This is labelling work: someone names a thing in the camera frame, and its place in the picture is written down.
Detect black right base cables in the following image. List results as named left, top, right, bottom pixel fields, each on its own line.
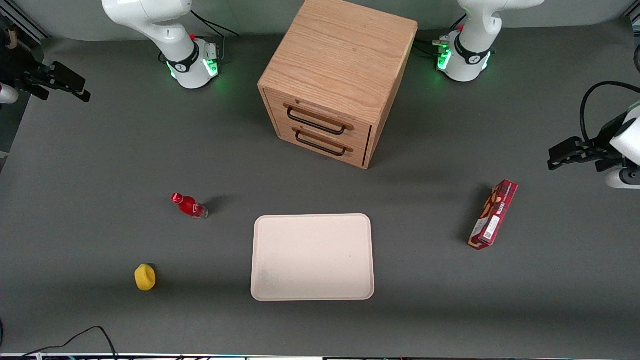
left=191, top=9, right=241, bottom=57

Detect red snack box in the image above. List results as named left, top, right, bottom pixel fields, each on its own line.
left=468, top=179, right=519, bottom=251

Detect beige plastic tray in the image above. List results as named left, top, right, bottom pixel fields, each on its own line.
left=250, top=213, right=375, bottom=302

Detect black wire drawer handle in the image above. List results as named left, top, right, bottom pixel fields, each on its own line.
left=292, top=126, right=354, bottom=157
left=283, top=102, right=355, bottom=136

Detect aluminium frame rail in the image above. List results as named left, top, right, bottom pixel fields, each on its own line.
left=0, top=0, right=51, bottom=43

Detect wooden drawer cabinet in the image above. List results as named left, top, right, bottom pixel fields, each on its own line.
left=257, top=0, right=419, bottom=170

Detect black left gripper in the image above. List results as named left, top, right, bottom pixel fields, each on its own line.
left=547, top=112, right=629, bottom=173

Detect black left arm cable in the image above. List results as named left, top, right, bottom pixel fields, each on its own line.
left=579, top=81, right=640, bottom=147

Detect yellow toy lemon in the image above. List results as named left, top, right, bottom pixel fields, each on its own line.
left=134, top=263, right=157, bottom=292

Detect black floor cable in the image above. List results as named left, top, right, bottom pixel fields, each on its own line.
left=22, top=326, right=118, bottom=359

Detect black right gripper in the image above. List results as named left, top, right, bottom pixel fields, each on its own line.
left=0, top=42, right=92, bottom=103

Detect black left base cables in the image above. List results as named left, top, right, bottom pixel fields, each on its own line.
left=414, top=17, right=467, bottom=58

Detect black base cables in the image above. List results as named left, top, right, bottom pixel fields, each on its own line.
left=414, top=17, right=467, bottom=58
left=191, top=9, right=241, bottom=57

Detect wooden drawer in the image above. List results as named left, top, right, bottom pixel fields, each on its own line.
left=264, top=89, right=372, bottom=150
left=272, top=116, right=369, bottom=168

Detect red plastic bottle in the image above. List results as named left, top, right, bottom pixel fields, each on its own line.
left=170, top=192, right=209, bottom=220

